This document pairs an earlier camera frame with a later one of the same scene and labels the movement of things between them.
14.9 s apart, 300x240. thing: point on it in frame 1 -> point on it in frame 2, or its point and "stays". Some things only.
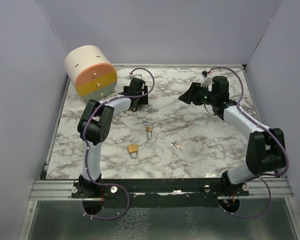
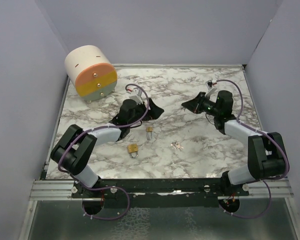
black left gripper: [142, 101] -> [153, 114]
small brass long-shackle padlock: [149, 134] stays
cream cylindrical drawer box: [92, 75] stays
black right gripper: [192, 94] -> [195, 105]
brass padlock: [133, 150] stays
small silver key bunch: [176, 145] stays
